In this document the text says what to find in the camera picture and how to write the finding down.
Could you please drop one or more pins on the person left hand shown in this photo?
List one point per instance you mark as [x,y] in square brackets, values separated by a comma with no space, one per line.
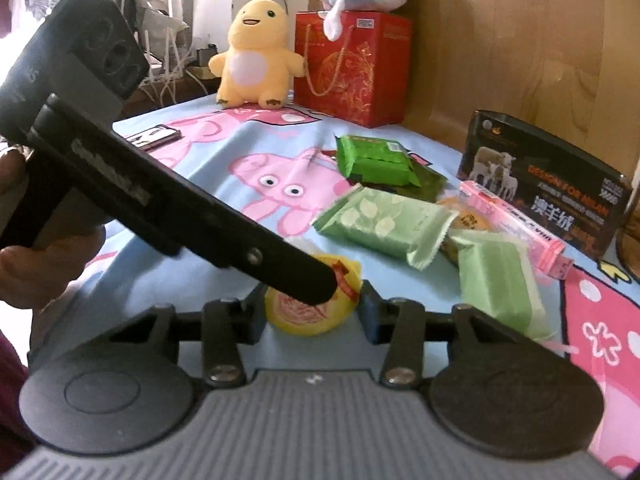
[32,278]

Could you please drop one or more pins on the wooden board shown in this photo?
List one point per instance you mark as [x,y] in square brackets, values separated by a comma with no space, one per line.
[570,67]

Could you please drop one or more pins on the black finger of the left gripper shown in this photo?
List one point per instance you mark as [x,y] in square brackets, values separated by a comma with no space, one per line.
[226,238]

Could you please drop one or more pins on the dark green snack packet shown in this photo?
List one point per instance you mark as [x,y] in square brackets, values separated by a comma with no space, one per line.
[431,184]

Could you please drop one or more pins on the light green leaf packet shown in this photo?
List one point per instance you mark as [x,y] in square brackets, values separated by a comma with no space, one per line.
[398,226]

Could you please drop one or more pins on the yellow plush duck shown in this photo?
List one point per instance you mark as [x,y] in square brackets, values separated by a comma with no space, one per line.
[258,66]

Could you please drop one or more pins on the red gift bag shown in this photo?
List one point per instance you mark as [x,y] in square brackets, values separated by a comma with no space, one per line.
[362,77]

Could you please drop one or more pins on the pink long snack box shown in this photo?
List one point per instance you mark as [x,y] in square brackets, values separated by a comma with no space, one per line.
[546,251]

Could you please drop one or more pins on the nut snack packet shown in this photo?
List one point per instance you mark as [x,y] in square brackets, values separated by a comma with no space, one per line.
[467,219]

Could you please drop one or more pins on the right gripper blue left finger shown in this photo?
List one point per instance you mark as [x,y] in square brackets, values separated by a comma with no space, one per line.
[226,323]

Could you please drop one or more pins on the black sheep print box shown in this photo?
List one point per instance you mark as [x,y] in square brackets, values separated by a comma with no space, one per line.
[572,194]

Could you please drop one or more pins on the cartoon pig bedsheet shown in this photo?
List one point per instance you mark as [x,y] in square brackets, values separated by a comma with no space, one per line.
[314,408]

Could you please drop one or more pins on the bright green biscuit packet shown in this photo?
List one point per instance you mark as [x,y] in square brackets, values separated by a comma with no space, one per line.
[374,161]

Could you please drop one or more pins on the light green pastry packet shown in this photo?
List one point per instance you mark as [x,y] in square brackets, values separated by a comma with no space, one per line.
[497,278]

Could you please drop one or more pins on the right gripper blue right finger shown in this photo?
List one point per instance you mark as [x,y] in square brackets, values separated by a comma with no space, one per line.
[400,324]

